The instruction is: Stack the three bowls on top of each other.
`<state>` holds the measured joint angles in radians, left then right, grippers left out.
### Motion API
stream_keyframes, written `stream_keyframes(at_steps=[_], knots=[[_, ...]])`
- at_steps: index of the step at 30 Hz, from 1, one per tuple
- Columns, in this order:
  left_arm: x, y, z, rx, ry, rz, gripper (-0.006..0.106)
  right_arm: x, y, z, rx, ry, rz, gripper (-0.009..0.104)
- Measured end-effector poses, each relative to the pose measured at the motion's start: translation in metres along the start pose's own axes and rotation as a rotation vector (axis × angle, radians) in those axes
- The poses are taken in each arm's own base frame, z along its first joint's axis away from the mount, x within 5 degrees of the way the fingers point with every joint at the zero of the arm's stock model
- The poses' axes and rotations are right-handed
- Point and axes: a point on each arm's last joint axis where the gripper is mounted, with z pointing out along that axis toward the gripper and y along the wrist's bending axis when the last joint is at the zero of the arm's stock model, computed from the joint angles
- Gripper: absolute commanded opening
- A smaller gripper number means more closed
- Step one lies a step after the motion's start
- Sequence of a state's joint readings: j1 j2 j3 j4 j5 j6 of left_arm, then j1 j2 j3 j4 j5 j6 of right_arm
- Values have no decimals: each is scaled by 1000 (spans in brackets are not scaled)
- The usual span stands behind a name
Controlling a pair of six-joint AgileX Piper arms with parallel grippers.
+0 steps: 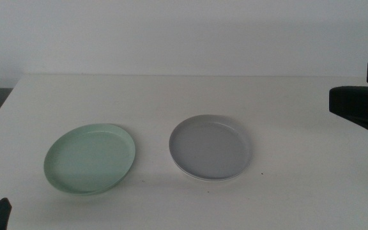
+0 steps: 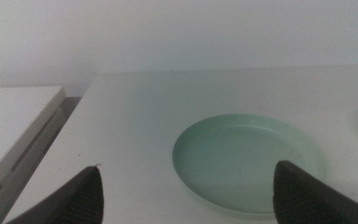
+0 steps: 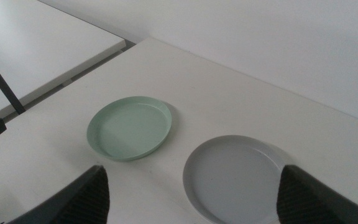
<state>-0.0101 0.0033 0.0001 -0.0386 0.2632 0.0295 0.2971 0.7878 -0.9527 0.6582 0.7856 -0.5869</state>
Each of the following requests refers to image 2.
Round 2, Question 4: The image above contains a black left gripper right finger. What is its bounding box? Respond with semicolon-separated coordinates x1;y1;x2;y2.
273;160;358;224

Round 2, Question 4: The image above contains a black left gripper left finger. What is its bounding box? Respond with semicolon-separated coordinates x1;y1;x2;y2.
4;164;105;224

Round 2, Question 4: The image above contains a white side cabinet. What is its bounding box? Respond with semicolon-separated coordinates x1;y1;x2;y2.
0;85;68;224

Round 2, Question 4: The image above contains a pale green shallow bowl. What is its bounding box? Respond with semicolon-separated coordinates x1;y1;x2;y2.
172;113;328;221

